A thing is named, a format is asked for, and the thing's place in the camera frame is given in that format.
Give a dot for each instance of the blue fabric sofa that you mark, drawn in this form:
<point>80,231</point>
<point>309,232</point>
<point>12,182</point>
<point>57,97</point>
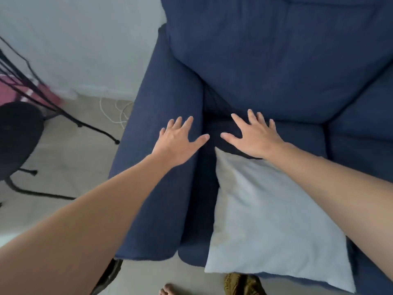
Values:
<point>261,58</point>

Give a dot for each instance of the person's striped yellow trousers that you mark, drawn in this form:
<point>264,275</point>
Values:
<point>244,285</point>

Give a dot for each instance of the person's left forearm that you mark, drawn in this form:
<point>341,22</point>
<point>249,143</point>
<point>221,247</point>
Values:
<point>76,227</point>

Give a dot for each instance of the person's right forearm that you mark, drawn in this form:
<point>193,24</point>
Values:
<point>347,193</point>

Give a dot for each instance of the person's right hand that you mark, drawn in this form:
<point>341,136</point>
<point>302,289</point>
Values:
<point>258,139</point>

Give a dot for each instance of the white pillow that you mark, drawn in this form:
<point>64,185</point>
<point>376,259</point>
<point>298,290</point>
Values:
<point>264,230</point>

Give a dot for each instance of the person's left hand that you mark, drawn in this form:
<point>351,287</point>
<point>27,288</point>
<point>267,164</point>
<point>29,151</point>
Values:
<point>175,144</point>

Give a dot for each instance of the pink box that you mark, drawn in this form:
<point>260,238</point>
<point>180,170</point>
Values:
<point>9,92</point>

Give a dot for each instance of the black round trash bin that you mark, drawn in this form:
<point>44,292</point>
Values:
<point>109,278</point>

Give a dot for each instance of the person's left foot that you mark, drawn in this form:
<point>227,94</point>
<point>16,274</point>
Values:
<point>167,290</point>

